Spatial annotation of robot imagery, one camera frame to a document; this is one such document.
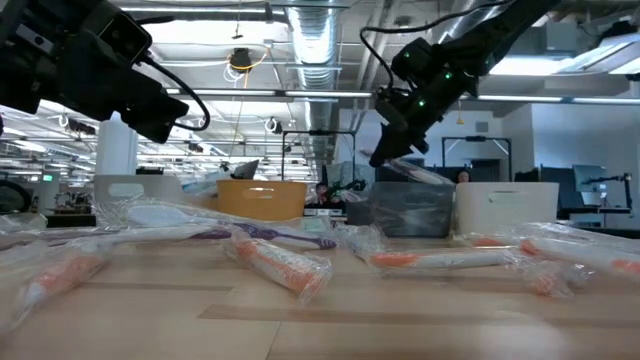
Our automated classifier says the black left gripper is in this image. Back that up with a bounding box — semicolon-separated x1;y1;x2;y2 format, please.
54;34;191;145

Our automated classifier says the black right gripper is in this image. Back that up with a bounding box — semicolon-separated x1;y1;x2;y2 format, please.
368;37;481;169

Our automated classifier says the purple toothbrush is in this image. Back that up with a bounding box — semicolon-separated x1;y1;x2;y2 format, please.
125;202;339;251
387;157;455;187
0;224;236;252

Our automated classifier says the blue toothbrush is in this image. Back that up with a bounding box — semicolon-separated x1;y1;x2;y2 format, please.
180;172;234;197

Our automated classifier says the white plastic bin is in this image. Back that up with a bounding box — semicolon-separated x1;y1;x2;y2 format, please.
93;174;185;205
454;181;560;235

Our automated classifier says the white building pillar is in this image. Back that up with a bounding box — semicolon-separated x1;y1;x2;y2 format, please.
94;110;140;176

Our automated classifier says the grey plastic bin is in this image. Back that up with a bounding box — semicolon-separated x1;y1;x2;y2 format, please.
346;181;456;239

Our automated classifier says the long horizontal light bar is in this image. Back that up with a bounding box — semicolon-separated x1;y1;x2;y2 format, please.
164;87;640;105

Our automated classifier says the tilted grey monitor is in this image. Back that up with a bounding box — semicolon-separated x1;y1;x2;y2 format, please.
230;159;261;181

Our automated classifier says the orange plastic bin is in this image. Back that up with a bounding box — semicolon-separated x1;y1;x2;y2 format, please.
216;179;309;222

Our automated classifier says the grey desk monitor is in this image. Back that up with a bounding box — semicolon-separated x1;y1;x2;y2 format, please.
572;164;609;206

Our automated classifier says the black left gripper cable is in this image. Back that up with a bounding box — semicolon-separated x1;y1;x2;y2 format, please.
142;54;211;132

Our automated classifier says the black frame stand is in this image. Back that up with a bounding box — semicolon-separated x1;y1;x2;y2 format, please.
280;129;357;182
441;135;513;182

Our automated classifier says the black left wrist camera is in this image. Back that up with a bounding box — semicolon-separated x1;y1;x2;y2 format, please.
97;10;154;65

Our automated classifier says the ceiling cable reel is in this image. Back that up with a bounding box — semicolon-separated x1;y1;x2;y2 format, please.
228;47;252;70

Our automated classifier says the silver ribbed air duct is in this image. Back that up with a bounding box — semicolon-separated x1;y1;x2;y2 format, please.
285;0;346;166

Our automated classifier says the black ring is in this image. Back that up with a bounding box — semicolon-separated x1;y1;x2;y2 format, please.
0;179;36;214

